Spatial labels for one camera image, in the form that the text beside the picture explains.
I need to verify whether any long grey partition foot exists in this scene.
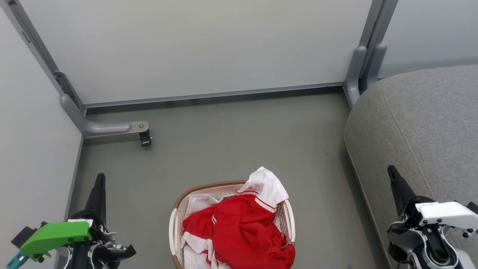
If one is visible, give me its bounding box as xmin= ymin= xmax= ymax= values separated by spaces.
xmin=60 ymin=93 xmax=150 ymax=138

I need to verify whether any red shorts white trim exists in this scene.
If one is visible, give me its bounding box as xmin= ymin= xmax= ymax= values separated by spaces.
xmin=213 ymin=166 xmax=290 ymax=239

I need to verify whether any red jersey garment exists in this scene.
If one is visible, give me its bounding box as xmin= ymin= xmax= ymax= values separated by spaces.
xmin=182 ymin=207 xmax=296 ymax=269

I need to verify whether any grey fabric sofa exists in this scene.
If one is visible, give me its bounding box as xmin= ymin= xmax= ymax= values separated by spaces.
xmin=344 ymin=65 xmax=478 ymax=269

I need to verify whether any left black cable teal plug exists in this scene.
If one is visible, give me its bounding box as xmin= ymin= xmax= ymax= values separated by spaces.
xmin=6 ymin=250 xmax=29 ymax=269

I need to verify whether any grey corner post black bracket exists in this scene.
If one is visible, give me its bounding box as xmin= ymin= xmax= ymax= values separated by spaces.
xmin=0 ymin=0 xmax=86 ymax=116

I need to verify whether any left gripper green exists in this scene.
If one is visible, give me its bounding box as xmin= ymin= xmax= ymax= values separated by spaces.
xmin=21 ymin=173 xmax=137 ymax=269

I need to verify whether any grey double partition post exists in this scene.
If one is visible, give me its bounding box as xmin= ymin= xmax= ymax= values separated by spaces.
xmin=358 ymin=0 xmax=398 ymax=49

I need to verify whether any short grey partition foot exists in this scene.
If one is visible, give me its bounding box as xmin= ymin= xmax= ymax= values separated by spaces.
xmin=344 ymin=46 xmax=368 ymax=109
xmin=362 ymin=43 xmax=388 ymax=90

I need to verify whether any woven laundry basket brown rim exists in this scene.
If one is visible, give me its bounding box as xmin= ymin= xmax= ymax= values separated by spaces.
xmin=169 ymin=180 xmax=296 ymax=269

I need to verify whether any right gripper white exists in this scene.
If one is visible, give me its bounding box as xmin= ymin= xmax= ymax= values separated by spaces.
xmin=387 ymin=165 xmax=478 ymax=229

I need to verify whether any aluminium partition bottom rail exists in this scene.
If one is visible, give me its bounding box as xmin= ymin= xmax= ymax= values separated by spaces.
xmin=84 ymin=81 xmax=345 ymax=109

